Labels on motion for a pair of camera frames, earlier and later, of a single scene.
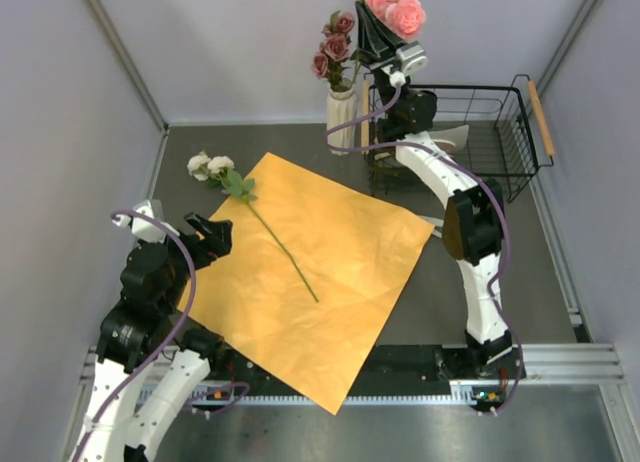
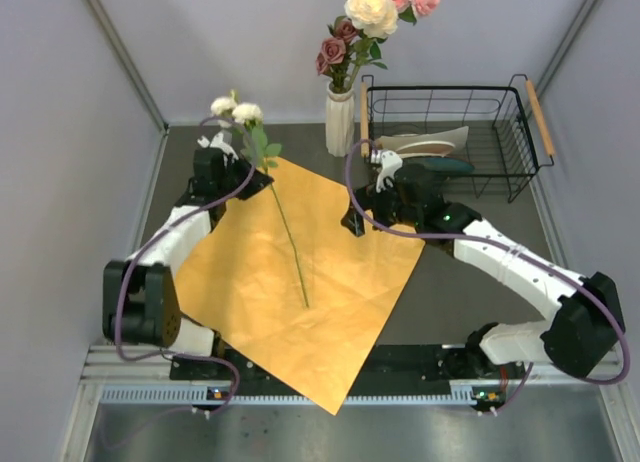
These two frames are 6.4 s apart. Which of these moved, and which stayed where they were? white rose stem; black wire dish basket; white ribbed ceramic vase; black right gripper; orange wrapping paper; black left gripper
Moved: black right gripper; black left gripper; white rose stem
Stayed: black wire dish basket; orange wrapping paper; white ribbed ceramic vase
